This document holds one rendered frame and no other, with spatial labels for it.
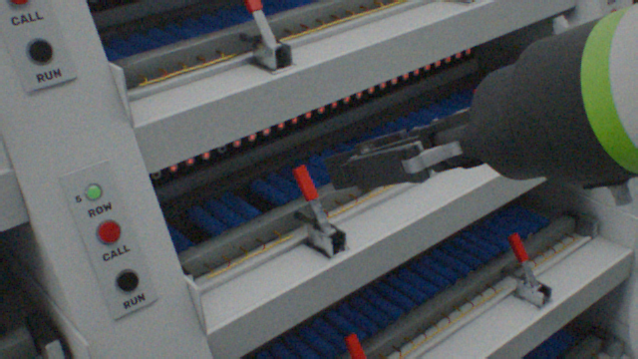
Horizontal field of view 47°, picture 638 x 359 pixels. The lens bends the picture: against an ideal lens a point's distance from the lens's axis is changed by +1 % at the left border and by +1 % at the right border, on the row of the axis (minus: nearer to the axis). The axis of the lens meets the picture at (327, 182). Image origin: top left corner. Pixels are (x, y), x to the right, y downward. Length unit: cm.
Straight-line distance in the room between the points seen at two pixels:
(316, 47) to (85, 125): 26
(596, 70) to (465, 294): 57
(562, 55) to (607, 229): 68
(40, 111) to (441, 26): 42
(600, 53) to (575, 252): 67
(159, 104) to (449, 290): 45
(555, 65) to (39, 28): 37
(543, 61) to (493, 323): 54
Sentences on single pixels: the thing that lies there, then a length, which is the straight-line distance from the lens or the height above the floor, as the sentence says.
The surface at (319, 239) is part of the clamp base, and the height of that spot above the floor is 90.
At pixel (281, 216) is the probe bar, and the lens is 75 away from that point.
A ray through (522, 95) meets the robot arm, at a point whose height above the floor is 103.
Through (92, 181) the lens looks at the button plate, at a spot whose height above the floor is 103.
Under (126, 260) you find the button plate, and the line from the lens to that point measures 62.
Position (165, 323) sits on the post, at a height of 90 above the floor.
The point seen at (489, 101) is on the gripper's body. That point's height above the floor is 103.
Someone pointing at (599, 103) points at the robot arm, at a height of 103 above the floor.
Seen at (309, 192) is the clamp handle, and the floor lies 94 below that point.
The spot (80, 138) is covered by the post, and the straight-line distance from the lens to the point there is 60.
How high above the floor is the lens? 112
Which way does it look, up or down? 14 degrees down
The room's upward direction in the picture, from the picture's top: 16 degrees counter-clockwise
